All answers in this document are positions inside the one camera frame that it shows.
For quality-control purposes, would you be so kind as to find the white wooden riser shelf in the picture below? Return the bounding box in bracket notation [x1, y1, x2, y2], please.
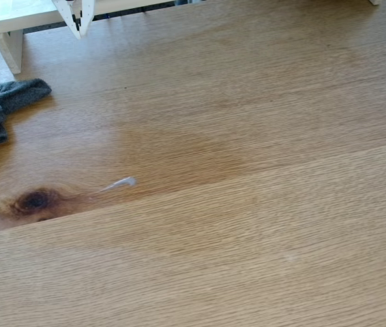
[0, 0, 383, 75]

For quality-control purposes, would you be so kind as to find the small whitish spill streak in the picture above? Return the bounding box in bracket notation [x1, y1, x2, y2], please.
[99, 176, 137, 193]

